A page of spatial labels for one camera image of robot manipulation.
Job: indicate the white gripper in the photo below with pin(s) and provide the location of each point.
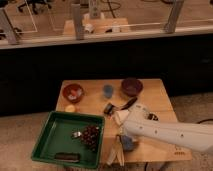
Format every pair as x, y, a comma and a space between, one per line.
138, 113

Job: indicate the blue sponge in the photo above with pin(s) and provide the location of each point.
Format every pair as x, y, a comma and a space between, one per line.
128, 143

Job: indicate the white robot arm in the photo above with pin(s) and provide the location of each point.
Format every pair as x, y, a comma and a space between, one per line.
198, 137

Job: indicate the green plastic tray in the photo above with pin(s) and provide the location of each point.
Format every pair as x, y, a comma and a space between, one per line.
55, 137

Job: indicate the white mug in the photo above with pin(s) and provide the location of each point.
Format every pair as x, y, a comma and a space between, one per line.
120, 116

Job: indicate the dark purple bowl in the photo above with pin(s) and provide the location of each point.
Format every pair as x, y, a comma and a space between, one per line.
131, 86

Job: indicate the right wooden utensil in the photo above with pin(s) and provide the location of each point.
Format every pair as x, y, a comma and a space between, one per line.
119, 149

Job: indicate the wooden utensil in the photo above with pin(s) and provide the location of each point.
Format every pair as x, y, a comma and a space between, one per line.
119, 149
112, 155

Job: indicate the blue cup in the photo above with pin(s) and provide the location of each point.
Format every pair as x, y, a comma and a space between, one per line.
108, 91

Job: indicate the left wooden utensil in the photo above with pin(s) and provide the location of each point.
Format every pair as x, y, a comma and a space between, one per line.
112, 155

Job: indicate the dark grape bunch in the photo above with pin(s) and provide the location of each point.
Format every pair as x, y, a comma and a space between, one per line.
90, 136

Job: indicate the small silver clip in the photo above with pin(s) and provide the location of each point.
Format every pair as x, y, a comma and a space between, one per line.
76, 134

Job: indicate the yellow round fruit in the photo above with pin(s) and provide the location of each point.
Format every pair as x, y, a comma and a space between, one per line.
70, 108

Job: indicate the red bowl with items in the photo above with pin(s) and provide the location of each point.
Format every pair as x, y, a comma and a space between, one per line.
73, 93

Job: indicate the dark brown bar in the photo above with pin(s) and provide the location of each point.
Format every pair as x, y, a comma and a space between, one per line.
71, 157

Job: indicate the office chair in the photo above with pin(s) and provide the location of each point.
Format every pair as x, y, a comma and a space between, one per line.
33, 3

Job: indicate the black handled brush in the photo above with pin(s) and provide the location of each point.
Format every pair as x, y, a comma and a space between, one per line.
110, 108

